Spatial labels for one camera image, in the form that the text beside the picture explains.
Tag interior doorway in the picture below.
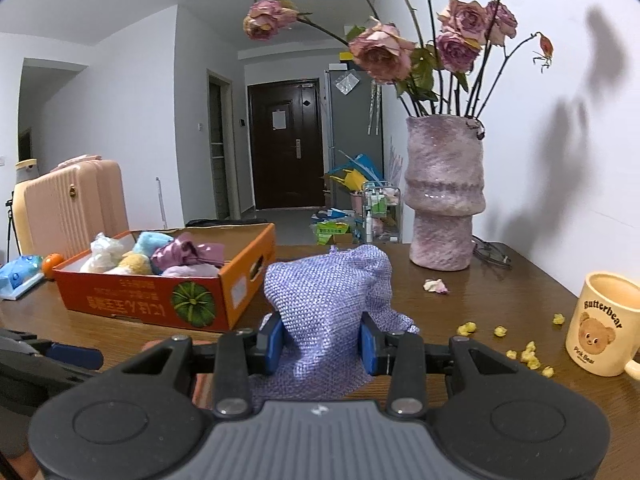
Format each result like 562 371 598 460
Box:
207 72 235 221

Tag blue tissue pack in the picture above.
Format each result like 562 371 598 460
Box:
0 255 46 301

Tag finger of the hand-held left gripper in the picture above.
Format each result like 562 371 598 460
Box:
0 329 104 371
0 355 97 414

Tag purple dried flower bunch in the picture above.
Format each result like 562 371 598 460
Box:
385 147 403 183

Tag black cable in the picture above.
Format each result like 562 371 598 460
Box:
472 235 513 267

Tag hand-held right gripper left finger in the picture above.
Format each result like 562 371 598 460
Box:
129 311 286 418

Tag green box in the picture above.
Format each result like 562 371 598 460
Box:
315 222 353 246

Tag light blue plush toy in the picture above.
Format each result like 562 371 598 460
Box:
132 231 173 257

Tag grey refrigerator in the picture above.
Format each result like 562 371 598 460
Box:
325 67 385 181

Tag hanging white umbrellas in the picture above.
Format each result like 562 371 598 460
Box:
366 80 382 136

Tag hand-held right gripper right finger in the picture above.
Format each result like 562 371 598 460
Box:
360 311 521 418

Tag dark wooden door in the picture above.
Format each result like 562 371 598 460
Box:
247 79 326 210

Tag lavender fluffy plush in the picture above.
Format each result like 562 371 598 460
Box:
161 262 221 278

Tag orange fruit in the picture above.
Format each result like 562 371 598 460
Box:
41 253 66 279

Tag wire trolley with bottles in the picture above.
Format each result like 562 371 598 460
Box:
361 181 403 243

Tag blue and yellow bags pile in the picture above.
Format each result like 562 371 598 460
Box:
324 151 383 191

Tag pink ribbed suitcase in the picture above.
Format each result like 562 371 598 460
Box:
14 155 130 266

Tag yellow and white plush toy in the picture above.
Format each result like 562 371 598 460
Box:
107 252 153 276

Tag white plastic bag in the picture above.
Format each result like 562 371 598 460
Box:
79 232 126 274

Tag purple textured vase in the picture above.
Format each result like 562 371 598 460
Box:
404 115 487 272

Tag yellow bear print cup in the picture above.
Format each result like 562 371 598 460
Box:
565 271 640 378

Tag scattered yellow crumbs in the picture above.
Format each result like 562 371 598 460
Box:
456 312 566 378

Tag purple satin scrunchie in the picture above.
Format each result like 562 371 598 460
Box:
150 240 227 276

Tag orange pumpkin print cardboard box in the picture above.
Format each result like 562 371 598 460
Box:
51 222 277 333

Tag dried pink roses bouquet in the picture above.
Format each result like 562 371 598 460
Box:
243 0 555 118

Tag purple knit pouch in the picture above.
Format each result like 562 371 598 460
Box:
248 246 421 406

